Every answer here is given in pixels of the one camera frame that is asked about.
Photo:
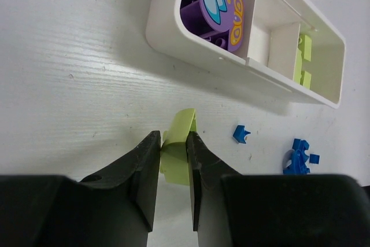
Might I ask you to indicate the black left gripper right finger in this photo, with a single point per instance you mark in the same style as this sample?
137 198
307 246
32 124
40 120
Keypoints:
231 209

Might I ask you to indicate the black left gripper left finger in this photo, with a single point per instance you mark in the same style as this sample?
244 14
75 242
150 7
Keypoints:
112 207

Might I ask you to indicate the light green lego slide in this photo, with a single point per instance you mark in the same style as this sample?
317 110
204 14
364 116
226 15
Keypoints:
173 154

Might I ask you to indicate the light green lego brick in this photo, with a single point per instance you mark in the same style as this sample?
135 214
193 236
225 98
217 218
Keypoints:
301 77
305 46

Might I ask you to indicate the purple flower lego block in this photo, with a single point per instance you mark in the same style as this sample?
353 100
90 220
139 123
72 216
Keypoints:
219 22

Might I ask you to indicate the small blue lego piece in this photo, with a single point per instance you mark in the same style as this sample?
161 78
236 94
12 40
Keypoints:
240 134

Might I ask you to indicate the blue lego cluster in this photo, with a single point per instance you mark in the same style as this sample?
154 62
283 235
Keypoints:
296 163

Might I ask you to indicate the white three-compartment tray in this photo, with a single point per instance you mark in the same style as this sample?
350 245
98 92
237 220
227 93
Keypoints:
266 58

